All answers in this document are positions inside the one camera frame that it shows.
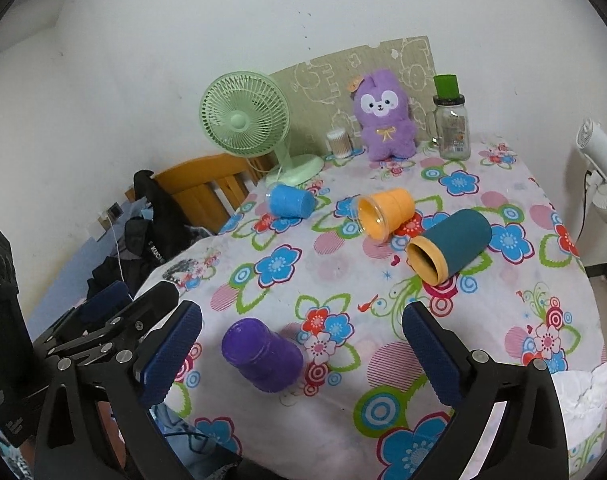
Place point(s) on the wall socket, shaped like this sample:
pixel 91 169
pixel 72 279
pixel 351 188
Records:
pixel 114 209

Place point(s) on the purple plush toy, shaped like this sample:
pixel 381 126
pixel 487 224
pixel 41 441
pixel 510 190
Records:
pixel 386 127

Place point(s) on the purple cup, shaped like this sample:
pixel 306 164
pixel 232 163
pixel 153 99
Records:
pixel 266 355

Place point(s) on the floral tablecloth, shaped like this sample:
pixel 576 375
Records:
pixel 343 270

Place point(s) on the cotton swab container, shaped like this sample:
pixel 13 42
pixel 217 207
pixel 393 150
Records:
pixel 339 142

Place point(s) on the blue cup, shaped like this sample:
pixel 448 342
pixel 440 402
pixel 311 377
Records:
pixel 291 201

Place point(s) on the glass bottle with green lid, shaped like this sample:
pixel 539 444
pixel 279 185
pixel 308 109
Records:
pixel 453 130

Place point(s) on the beige cartoon cardboard panel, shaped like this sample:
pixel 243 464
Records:
pixel 313 85

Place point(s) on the teal cup with orange rim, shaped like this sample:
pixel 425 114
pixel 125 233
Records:
pixel 456 240

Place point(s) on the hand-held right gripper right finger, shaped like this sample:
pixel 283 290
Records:
pixel 431 355

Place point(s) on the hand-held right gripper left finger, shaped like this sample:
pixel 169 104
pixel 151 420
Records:
pixel 169 355

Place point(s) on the crumpled white paper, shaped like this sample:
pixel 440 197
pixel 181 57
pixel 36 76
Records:
pixel 583 400

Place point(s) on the white clip fan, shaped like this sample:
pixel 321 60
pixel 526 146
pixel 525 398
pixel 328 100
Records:
pixel 606 160

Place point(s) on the green desk fan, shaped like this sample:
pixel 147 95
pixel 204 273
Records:
pixel 238 120

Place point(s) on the black jacket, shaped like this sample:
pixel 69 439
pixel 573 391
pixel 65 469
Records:
pixel 153 230

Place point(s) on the wooden chair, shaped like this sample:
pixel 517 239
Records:
pixel 193 185

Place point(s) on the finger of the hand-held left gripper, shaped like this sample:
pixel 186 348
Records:
pixel 105 300
pixel 156 300

